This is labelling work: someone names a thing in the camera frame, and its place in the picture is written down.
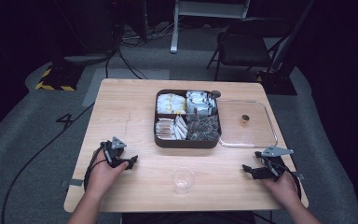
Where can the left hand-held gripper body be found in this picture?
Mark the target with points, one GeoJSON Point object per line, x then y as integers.
{"type": "Point", "coordinates": [113, 152]}

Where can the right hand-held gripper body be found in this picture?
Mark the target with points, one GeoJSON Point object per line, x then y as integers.
{"type": "Point", "coordinates": [275, 165]}

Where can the person's left hand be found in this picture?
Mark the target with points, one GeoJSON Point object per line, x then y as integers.
{"type": "Point", "coordinates": [101, 177]}

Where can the person's right hand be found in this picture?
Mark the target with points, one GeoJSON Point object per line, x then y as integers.
{"type": "Point", "coordinates": [284, 191]}

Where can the grey tape strip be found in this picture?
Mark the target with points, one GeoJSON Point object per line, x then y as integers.
{"type": "Point", "coordinates": [299, 175]}
{"type": "Point", "coordinates": [76, 182]}

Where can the clear plastic tray lid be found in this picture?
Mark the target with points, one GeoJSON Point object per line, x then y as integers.
{"type": "Point", "coordinates": [254, 133]}

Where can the pile of clear packets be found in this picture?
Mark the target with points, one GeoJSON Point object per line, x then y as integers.
{"type": "Point", "coordinates": [164, 129]}

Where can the clear plastic cup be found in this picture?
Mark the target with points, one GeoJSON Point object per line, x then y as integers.
{"type": "Point", "coordinates": [183, 179]}

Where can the dark brown compartment tray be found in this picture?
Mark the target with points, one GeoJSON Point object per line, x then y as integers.
{"type": "Point", "coordinates": [186, 143]}

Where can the row of white sachets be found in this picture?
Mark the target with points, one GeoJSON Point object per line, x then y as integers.
{"type": "Point", "coordinates": [180, 127]}

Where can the pile of dark packets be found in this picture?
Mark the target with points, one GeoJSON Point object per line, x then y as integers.
{"type": "Point", "coordinates": [203, 127]}

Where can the pile of yellow white packets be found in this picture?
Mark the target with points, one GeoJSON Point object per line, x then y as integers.
{"type": "Point", "coordinates": [171, 104]}

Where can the pile of silver packets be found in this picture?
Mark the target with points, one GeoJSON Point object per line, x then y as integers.
{"type": "Point", "coordinates": [199, 104]}

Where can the dark round knob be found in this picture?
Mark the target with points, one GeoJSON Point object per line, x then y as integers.
{"type": "Point", "coordinates": [215, 93]}

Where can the black stand with base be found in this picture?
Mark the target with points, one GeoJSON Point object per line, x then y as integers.
{"type": "Point", "coordinates": [279, 81]}

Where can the black yellow striped stand base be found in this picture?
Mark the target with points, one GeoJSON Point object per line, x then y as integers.
{"type": "Point", "coordinates": [59, 79]}

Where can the black folding chair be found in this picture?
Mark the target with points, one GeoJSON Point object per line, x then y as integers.
{"type": "Point", "coordinates": [245, 46]}

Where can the white table frame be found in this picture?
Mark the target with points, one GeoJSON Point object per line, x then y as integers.
{"type": "Point", "coordinates": [174, 31]}

